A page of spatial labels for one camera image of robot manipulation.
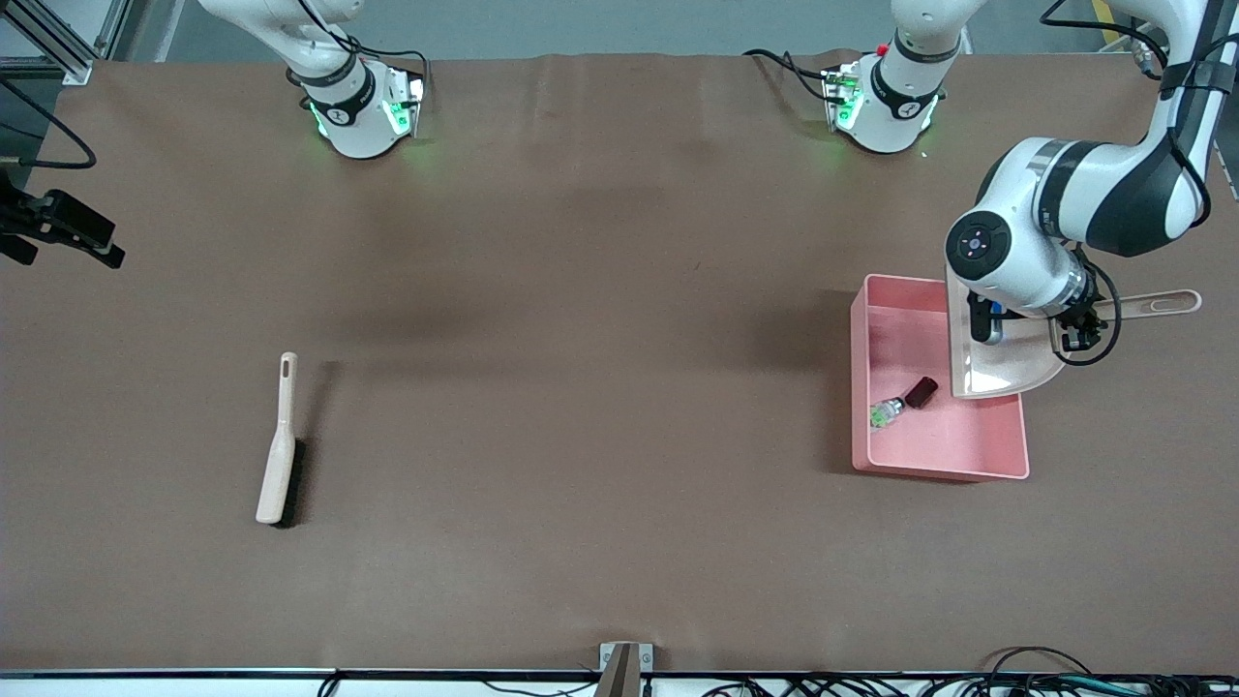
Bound beige plastic dustpan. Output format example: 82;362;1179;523
946;276;1203;400

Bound beige hand brush black bristles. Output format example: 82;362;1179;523
256;352;303;529

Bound pink plastic bin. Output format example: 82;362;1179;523
850;274;1031;482

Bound brown table mat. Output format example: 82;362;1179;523
0;48;1239;674

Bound aluminium frame profile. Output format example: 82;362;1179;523
0;0;132;86

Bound black looped floor cable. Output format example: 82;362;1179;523
982;646;1095;679

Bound black right arm base cable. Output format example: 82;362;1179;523
290;0;429;98

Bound black arm base cable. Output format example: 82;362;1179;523
743;48;843;103
290;0;429;98

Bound black floor cable bundle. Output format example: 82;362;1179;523
707;673;1239;697

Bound black left arm base cable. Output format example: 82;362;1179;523
743;48;843;103

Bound white table edge rail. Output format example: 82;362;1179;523
0;666;1239;697

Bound metal table edge bracket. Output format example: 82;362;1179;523
592;642;654;697

